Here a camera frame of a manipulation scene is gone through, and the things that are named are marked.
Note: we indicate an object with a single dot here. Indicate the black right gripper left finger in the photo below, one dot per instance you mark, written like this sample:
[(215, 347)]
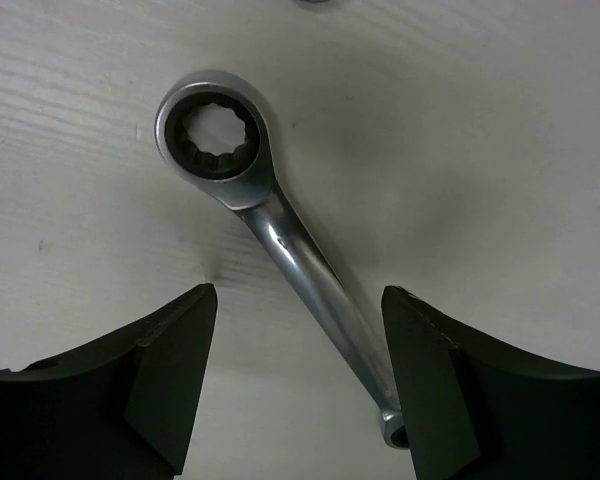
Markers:
[(122, 406)]

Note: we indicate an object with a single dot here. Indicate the large silver ratchet wrench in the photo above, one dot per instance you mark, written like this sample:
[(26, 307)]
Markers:
[(244, 181)]

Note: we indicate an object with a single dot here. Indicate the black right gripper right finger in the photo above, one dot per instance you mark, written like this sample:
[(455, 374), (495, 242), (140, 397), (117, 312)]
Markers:
[(476, 407)]

